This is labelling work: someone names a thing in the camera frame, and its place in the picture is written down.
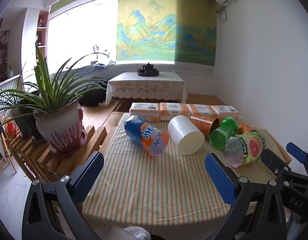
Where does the green plastic bottle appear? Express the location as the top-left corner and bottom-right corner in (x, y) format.
(209, 117), (238, 150)

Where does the plant in dark pot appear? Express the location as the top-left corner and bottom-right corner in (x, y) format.
(0, 80), (42, 141)

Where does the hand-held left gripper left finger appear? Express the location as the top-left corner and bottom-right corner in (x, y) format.
(22, 151), (105, 240)

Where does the orange tissue pack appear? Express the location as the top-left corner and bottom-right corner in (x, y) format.
(188, 104), (218, 119)
(129, 102), (161, 122)
(211, 105), (242, 122)
(159, 102), (191, 121)

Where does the floral wall picture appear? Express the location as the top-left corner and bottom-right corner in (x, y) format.
(0, 29), (10, 83)

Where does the striped tablecloth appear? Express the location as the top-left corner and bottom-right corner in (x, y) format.
(83, 112), (292, 227)

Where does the dark cloth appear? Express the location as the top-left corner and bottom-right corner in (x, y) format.
(78, 80), (109, 107)

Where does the wooden plant stand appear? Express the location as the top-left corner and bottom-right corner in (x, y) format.
(4, 125), (107, 183)

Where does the low table with lace cloth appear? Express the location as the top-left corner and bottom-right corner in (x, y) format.
(106, 72), (188, 105)

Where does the plant in ceramic pot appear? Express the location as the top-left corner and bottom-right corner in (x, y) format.
(0, 42), (112, 155)

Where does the green window valance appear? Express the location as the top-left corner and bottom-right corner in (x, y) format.
(49, 0), (118, 13)

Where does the orange patterned paper cup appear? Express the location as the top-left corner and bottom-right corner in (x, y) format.
(190, 116), (220, 140)

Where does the grapefruit print plastic cup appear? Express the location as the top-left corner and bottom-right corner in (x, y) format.
(225, 131), (267, 168)

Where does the white cup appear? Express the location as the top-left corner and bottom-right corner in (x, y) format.
(168, 115), (205, 155)

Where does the white wall shelf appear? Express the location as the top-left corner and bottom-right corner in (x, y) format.
(21, 7), (50, 80)

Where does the blue and orange cup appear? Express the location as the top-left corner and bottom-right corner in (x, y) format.
(124, 115), (169, 157)

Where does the red ornament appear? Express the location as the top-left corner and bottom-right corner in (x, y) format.
(5, 121), (19, 137)

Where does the air conditioner cable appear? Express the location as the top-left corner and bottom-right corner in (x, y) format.
(216, 4), (228, 22)

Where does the small orange cup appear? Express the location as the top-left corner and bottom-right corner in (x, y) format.
(237, 122), (256, 135)

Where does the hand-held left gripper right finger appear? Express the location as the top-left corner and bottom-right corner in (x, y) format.
(205, 154), (288, 240)

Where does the blue cloth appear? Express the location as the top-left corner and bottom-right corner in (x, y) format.
(90, 61), (107, 72)

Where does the dark tea tray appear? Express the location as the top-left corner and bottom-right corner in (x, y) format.
(137, 69), (160, 77)

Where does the white knitted cloth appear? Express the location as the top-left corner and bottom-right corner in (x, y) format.
(123, 226), (151, 240)

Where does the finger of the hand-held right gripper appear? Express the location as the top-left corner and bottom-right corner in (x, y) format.
(261, 149), (293, 181)
(286, 142), (308, 178)

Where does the landscape scroll painting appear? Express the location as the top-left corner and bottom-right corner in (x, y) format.
(116, 0), (218, 74)

